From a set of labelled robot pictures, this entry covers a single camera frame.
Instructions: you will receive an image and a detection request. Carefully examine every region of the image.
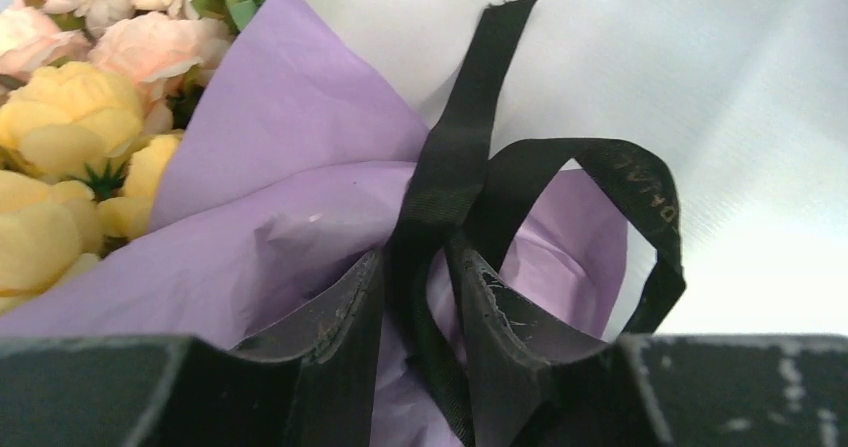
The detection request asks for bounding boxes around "yellow fake flower stem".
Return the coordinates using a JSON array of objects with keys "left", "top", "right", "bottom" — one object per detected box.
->
[{"left": 1, "top": 61, "right": 184, "bottom": 312}]

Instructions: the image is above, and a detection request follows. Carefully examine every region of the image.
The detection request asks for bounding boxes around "pink fake flower stem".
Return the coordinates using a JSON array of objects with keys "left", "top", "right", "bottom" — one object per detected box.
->
[{"left": 1, "top": 7, "right": 231, "bottom": 151}]

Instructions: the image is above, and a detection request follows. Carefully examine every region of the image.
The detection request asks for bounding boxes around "black ribbon strap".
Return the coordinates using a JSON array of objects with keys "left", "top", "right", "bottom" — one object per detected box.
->
[{"left": 382, "top": 0, "right": 688, "bottom": 447}]

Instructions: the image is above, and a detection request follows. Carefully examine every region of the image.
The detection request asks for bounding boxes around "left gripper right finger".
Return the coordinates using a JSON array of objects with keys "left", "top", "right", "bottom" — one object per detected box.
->
[{"left": 449, "top": 250, "right": 847, "bottom": 446}]

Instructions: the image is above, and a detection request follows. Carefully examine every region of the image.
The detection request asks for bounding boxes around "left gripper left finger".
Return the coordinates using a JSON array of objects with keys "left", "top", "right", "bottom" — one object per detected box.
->
[{"left": 1, "top": 251, "right": 384, "bottom": 446}]

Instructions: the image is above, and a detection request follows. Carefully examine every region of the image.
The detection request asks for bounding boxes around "pink wrapping paper sheet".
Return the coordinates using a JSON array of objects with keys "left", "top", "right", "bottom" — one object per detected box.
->
[{"left": 1, "top": 0, "right": 628, "bottom": 446}]

